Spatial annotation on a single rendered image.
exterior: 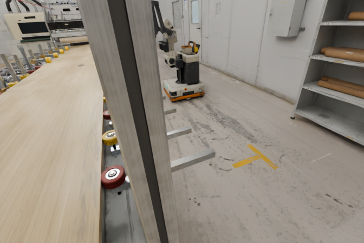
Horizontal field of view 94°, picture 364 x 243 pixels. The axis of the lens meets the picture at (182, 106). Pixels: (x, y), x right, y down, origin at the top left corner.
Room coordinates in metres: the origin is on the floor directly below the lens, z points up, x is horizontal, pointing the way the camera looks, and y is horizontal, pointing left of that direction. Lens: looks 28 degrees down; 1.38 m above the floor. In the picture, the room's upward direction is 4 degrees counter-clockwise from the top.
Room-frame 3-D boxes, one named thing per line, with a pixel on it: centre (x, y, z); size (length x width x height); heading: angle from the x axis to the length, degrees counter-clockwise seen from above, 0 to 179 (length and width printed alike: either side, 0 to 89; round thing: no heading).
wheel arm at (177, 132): (0.73, 0.16, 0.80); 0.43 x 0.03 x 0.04; 110
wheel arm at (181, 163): (0.50, 0.08, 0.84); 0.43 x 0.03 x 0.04; 110
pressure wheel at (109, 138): (0.66, 0.35, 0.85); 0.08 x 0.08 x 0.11
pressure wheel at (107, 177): (0.43, 0.26, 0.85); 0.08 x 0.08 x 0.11
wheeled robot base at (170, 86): (3.16, -0.04, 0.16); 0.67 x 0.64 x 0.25; 108
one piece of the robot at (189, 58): (3.18, -0.13, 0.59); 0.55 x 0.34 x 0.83; 18
